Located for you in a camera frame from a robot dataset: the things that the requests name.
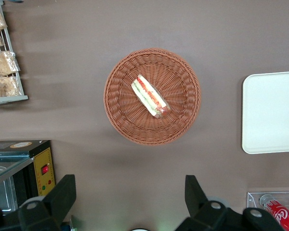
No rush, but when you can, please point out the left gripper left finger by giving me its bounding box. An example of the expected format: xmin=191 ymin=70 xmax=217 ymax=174
xmin=18 ymin=174 xmax=77 ymax=231

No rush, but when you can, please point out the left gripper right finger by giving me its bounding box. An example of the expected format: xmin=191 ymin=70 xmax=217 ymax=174
xmin=175 ymin=175 xmax=244 ymax=231

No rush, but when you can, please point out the sandwich with red filling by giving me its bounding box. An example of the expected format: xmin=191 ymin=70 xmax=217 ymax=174
xmin=131 ymin=74 xmax=171 ymax=119

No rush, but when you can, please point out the round brown wicker basket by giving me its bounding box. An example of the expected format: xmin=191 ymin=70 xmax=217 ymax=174
xmin=103 ymin=47 xmax=202 ymax=146

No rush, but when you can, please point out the cream plastic tray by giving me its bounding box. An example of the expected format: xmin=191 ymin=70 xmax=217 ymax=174
xmin=241 ymin=70 xmax=289 ymax=154

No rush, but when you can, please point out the black food warmer yellow panel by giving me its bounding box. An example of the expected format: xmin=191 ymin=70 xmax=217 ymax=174
xmin=0 ymin=140 xmax=56 ymax=215

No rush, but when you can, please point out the clear acrylic bottle rack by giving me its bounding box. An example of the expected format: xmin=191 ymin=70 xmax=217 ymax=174
xmin=246 ymin=191 xmax=289 ymax=231

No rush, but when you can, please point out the steel warmer pan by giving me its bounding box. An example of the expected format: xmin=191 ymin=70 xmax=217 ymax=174
xmin=0 ymin=166 xmax=18 ymax=212

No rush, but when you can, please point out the red cola bottle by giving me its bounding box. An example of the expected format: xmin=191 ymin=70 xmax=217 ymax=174
xmin=259 ymin=193 xmax=289 ymax=231

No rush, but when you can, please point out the grey wire snack rack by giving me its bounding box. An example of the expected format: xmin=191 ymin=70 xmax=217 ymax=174
xmin=0 ymin=0 xmax=29 ymax=106

